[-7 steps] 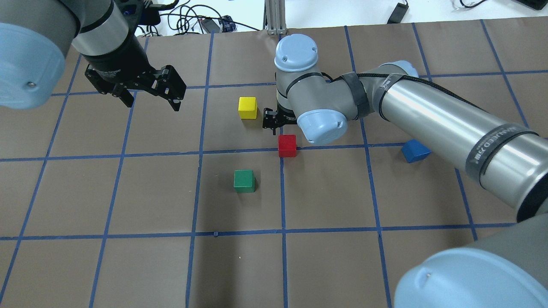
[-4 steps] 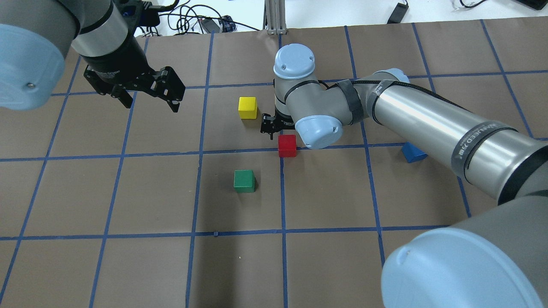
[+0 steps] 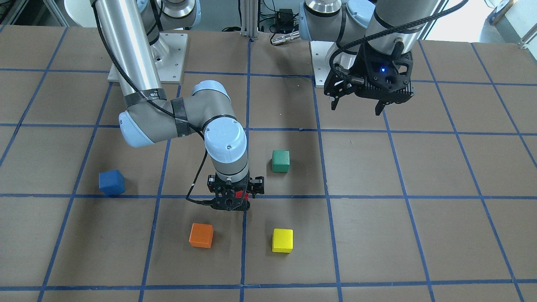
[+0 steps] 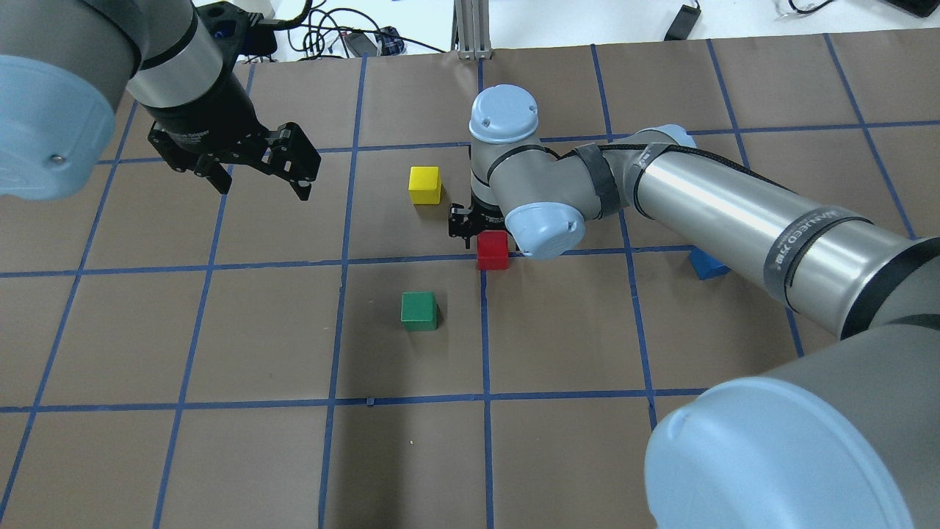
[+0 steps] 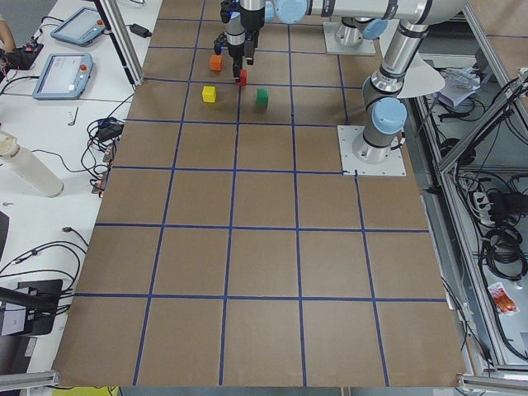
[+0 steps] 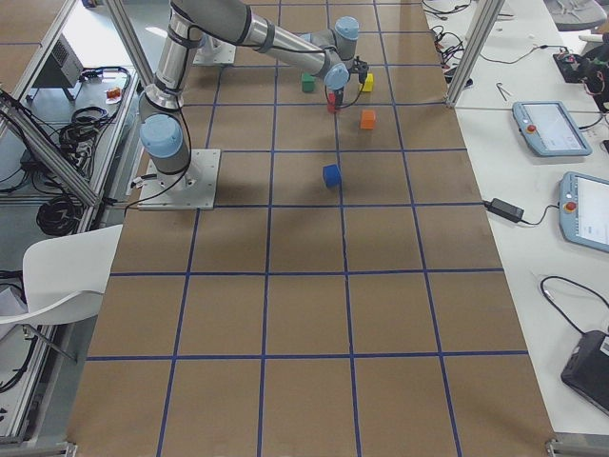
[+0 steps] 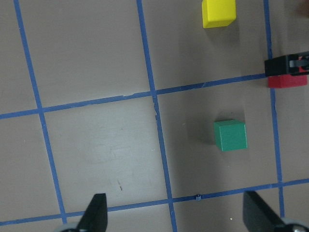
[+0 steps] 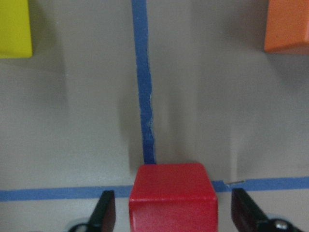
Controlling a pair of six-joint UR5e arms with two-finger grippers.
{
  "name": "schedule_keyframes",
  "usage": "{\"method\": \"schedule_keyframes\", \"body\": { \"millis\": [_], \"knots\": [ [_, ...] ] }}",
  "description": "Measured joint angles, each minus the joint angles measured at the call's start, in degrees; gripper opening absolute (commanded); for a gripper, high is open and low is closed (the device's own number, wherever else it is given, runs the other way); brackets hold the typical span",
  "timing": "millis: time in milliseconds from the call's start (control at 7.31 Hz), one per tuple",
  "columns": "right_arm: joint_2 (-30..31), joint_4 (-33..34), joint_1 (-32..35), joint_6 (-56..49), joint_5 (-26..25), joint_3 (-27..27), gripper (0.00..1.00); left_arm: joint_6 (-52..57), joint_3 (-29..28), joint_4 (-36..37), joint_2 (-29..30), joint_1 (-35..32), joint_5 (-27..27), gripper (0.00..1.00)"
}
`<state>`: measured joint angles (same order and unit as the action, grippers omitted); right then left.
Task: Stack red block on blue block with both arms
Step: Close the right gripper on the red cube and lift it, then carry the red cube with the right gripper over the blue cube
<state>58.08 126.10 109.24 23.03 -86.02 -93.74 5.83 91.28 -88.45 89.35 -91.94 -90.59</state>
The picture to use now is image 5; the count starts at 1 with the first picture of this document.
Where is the red snack packet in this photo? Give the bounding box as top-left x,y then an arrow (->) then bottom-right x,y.
488,282 -> 518,315

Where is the brown paper table mat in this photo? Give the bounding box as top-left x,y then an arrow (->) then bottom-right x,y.
54,1 -> 464,387

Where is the black power adapter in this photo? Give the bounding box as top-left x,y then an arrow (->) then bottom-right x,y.
130,24 -> 152,38

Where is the metal hex key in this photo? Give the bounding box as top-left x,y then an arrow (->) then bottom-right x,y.
68,106 -> 79,126

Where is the red wooden block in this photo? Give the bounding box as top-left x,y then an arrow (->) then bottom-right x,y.
238,69 -> 248,86

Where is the black camera stand base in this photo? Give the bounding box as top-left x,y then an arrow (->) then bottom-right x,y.
1,280 -> 63,337

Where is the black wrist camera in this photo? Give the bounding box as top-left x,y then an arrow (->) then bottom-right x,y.
214,33 -> 227,55

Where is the far teach pendant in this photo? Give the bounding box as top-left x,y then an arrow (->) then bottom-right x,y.
50,7 -> 106,47

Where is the teach pendant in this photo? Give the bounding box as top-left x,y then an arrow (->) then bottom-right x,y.
32,53 -> 93,100
50,7 -> 106,47

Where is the aluminium frame post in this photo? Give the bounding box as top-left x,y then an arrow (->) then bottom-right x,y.
94,0 -> 144,87

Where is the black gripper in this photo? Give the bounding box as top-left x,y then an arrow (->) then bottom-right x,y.
224,18 -> 245,83

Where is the near teach pendant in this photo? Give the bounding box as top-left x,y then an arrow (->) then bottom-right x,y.
32,53 -> 93,100

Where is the yellow wooden block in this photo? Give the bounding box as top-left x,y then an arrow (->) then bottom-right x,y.
201,86 -> 217,103

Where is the orange wooden block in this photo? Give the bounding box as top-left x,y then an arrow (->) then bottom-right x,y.
210,54 -> 223,72

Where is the green wooden block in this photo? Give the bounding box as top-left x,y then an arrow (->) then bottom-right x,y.
256,87 -> 269,106

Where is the white cardboard tube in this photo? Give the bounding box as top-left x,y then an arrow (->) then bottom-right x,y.
1,131 -> 64,197

